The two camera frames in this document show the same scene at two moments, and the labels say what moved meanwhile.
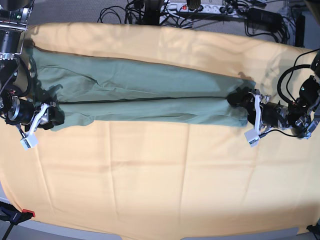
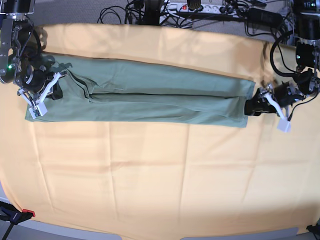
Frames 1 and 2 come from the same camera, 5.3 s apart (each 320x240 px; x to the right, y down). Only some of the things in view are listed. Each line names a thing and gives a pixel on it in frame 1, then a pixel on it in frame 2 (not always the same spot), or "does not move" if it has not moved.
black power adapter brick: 264,17 does not move
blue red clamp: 9,213 does not move
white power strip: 204,8 does not move
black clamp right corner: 315,229 does not move
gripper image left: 22,112 → 40,79
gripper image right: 272,114 → 259,103
